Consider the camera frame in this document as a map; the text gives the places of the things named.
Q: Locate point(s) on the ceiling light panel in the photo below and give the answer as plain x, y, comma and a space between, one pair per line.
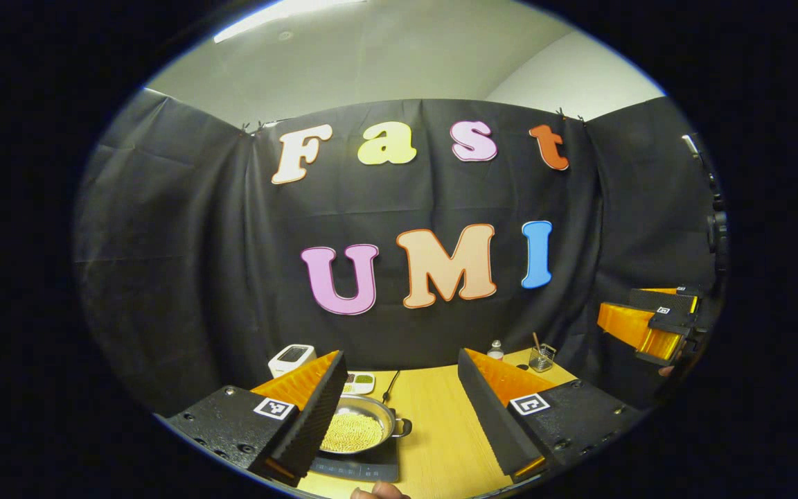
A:
281, 10

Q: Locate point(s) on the pile of yellow beans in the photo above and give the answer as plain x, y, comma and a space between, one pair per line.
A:
354, 433

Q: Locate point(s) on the black induction cooktop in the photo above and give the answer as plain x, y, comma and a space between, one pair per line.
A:
364, 469

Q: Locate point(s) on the black backdrop clip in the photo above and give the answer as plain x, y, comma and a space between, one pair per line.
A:
571, 116
252, 128

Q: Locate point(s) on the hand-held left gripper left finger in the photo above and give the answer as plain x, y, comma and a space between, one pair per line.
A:
312, 426

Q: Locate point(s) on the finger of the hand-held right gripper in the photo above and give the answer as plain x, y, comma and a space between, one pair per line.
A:
631, 326
662, 298

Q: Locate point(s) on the white toaster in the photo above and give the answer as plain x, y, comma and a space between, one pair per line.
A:
288, 360

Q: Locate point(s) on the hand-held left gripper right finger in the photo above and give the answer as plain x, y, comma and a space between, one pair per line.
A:
492, 423

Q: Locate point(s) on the white divided dish of beans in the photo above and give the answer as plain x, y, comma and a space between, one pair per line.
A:
361, 383

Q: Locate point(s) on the clear bottle with pink label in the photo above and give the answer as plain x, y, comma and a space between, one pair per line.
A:
495, 352

